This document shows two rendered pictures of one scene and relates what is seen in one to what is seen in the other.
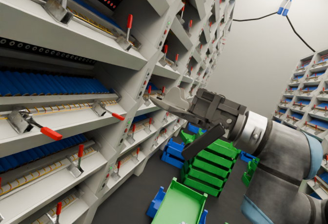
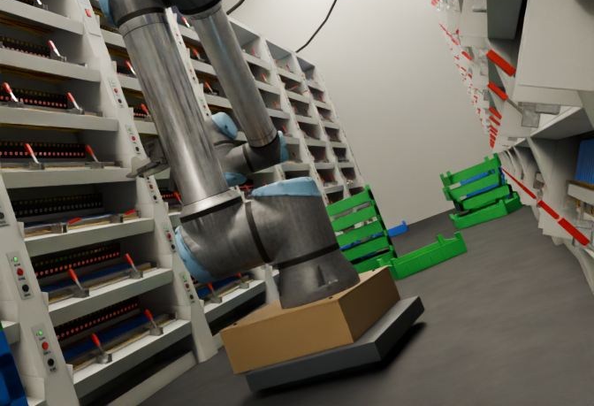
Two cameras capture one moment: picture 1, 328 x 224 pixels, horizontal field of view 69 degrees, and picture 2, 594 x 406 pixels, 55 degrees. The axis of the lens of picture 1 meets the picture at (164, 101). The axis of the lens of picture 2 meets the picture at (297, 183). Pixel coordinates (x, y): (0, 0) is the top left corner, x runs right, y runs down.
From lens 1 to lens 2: 139 cm
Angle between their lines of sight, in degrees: 14
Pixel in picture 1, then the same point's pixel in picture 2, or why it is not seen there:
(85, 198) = (182, 316)
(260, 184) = not seen: hidden behind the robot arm
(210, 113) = (159, 153)
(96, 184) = (180, 295)
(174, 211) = not seen: hidden behind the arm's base
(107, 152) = (166, 262)
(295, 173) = (216, 138)
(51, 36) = (41, 178)
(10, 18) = (20, 177)
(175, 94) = (135, 161)
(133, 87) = (141, 195)
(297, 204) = (232, 152)
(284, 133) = not seen: hidden behind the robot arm
